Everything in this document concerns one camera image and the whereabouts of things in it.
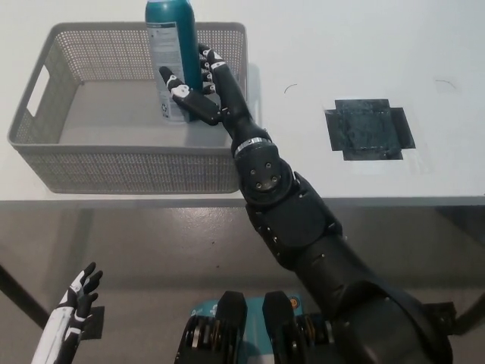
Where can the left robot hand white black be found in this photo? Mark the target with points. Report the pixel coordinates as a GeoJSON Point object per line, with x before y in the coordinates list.
{"type": "Point", "coordinates": [64, 314]}

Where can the black table leg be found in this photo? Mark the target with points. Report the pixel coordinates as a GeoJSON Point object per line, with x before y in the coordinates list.
{"type": "Point", "coordinates": [22, 295]}

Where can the black tape patch on floor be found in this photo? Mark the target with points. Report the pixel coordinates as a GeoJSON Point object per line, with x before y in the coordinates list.
{"type": "Point", "coordinates": [96, 322]}

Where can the teal and white spray can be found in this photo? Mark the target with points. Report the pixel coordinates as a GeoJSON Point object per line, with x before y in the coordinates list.
{"type": "Point", "coordinates": [170, 38]}

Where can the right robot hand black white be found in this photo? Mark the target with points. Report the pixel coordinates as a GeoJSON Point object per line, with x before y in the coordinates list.
{"type": "Point", "coordinates": [231, 98]}

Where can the grey perforated plastic basket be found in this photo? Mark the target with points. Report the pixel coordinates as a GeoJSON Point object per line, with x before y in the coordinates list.
{"type": "Point", "coordinates": [132, 170]}

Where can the black tape patch on table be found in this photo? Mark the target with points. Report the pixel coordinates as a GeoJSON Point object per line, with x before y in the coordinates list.
{"type": "Point", "coordinates": [367, 129]}

